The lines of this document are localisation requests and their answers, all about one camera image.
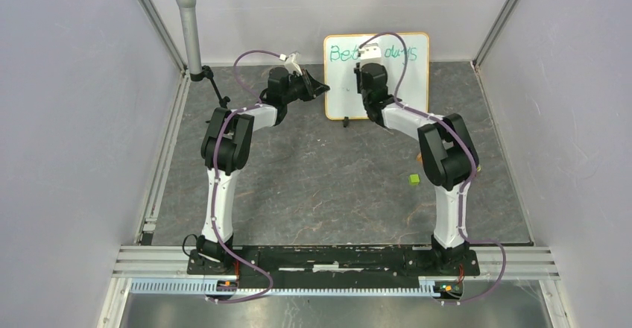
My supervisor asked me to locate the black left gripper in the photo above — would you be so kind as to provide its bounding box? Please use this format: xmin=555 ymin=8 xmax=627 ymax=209
xmin=282 ymin=69 xmax=329 ymax=104

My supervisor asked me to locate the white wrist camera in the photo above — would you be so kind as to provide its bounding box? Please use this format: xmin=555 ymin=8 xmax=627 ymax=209
xmin=279 ymin=51 xmax=303 ymax=75
xmin=358 ymin=43 xmax=382 ymax=63

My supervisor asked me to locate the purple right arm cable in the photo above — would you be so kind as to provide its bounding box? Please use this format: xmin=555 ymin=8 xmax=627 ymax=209
xmin=358 ymin=31 xmax=508 ymax=308

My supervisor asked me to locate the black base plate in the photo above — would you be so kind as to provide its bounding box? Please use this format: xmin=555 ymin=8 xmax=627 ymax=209
xmin=187 ymin=245 xmax=481 ymax=290

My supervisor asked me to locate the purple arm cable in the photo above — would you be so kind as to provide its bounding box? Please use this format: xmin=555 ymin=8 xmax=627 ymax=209
xmin=358 ymin=31 xmax=508 ymax=308
xmin=204 ymin=50 xmax=285 ymax=305

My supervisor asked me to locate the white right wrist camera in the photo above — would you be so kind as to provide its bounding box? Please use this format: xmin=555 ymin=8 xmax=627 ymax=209
xmin=358 ymin=43 xmax=382 ymax=63

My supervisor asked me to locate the yellow-framed whiteboard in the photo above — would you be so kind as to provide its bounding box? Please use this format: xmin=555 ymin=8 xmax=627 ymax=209
xmin=323 ymin=32 xmax=430 ymax=121

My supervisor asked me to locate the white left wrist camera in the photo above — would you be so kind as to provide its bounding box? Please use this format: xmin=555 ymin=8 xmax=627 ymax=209
xmin=279 ymin=51 xmax=303 ymax=75

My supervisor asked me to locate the grey microphone on stand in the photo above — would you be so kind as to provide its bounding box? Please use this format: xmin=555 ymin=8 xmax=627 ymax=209
xmin=176 ymin=0 xmax=230 ymax=109

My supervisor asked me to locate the green cube block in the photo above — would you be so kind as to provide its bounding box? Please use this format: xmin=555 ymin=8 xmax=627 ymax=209
xmin=408 ymin=174 xmax=420 ymax=186

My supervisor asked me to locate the aluminium frame rail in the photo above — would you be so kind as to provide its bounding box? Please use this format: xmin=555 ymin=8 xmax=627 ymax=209
xmin=98 ymin=245 xmax=572 ymax=327

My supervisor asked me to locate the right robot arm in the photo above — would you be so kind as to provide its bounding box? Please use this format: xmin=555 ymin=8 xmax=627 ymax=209
xmin=354 ymin=63 xmax=479 ymax=274

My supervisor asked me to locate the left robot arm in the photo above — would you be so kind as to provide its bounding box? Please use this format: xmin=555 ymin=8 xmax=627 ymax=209
xmin=196 ymin=67 xmax=330 ymax=274

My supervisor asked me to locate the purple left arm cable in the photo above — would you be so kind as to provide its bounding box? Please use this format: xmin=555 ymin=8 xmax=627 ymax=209
xmin=204 ymin=50 xmax=285 ymax=305

